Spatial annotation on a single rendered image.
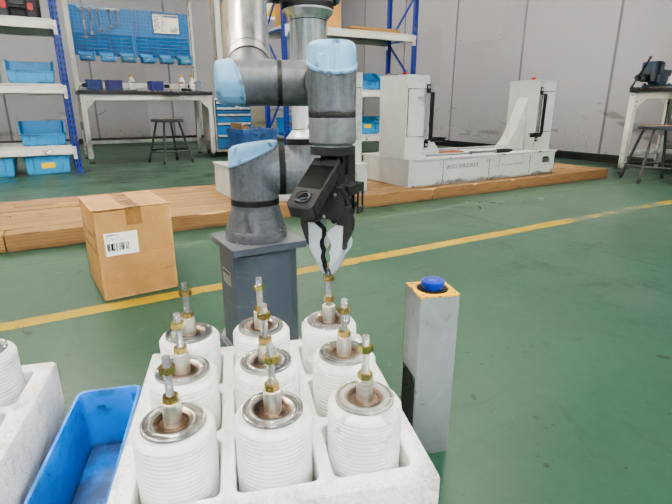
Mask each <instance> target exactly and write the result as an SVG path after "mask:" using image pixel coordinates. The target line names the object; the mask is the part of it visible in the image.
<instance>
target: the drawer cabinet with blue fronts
mask: <svg viewBox="0 0 672 504"><path fill-rule="evenodd" d="M201 104H202V116H203V129H204V138H205V139H210V134H209V121H208V108H207V107H206V106H205V105H204V104H203V103H202V102H201ZM212 105H213V118H214V132H215V145H216V153H215V154H214V155H215V156H228V151H229V147H228V136H227V132H226V128H231V124H230V123H241V124H243V126H249V127H252V108H251V106H244V107H239V106H227V105H221V104H220V103H219V102H218V100H217V98H212ZM205 149H207V152H208V154H212V153H211V146H210V143H207V142H205ZM212 155H213V154H212Z"/></svg>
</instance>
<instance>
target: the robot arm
mask: <svg viewBox="0 0 672 504"><path fill-rule="evenodd" d="M227 1H228V58H226V59H218V60H216V62H215V64H214V82H215V92H216V97H217V100H218V102H219V103H220V104H221V105H227V106H239V107H244V106H292V132H291V133H290V134H289V135H288V136H287V137H286V146H278V143H277V141H276V140H261V141H253V142H247V143H242V144H238V145H234V146H232V147H231V148H230V149H229V151H228V166H227V167H228V169H229V183H230V198H231V210H230V214H229V218H228V222H227V226H226V230H225V233H226V240H227V241H229V242H231V243H235V244H241V245H264V244H271V243H276V242H279V241H282V240H284V239H286V238H287V226H286V223H285V220H284V218H283V215H282V212H281V209H280V206H279V195H290V194H292V195H291V196H290V198H289V199H288V201H287V202H286V204H287V207H288V210H289V212H290V215H291V217H298V218H301V227H302V230H303V233H304V236H305V239H306V242H307V244H308V245H309V248H310V251H311V253H312V255H313V257H314V259H315V261H316V263H317V264H318V266H319V268H320V269H321V271H322V272H323V273H324V274H325V273H326V268H327V261H326V257H325V252H326V249H327V248H328V246H329V245H330V242H331V248H330V251H329V255H330V261H329V264H328V267H329V270H330V273H331V275H334V274H335V273H336V271H337V270H338V269H339V268H340V266H341V264H342V262H343V259H344V257H345V254H346V253H347V252H348V251H349V249H350V248H351V246H352V237H351V235H352V233H353V230H354V226H355V218H354V216H353V215H354V213H355V207H356V206H357V214H359V213H361V212H363V211H364V182H363V181H356V180H355V146H354V145H352V144H354V143H355V142H356V80H357V68H358V63H357V60H356V46H355V44H354V43H353V42H352V41H349V40H343V39H327V21H328V19H329V18H330V17H331V16H332V15H333V13H334V6H336V5H338V4H339V3H340V0H227ZM267 3H275V4H282V14H283V15H284V16H285V17H286V18H287V19H288V20H289V35H290V60H270V50H269V35H268V20H267V6H266V5H267ZM360 191H362V192H361V206H359V192H360ZM355 194H357V201H355ZM324 219H329V220H331V222H332V223H333V224H335V223H337V225H336V226H334V227H333V228H331V229H330V230H329V231H328V232H327V231H326V227H325V220H324Z"/></svg>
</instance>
